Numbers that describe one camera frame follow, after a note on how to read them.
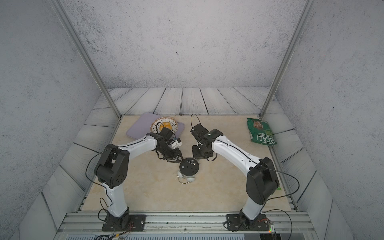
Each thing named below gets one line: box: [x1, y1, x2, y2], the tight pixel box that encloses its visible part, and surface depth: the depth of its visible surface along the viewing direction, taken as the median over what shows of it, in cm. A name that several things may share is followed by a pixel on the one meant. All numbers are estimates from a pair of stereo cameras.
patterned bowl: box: [150, 116, 179, 134], surface depth 117 cm
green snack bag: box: [247, 117, 277, 146], surface depth 107 cm
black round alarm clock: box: [177, 157, 200, 185], surface depth 88 cm
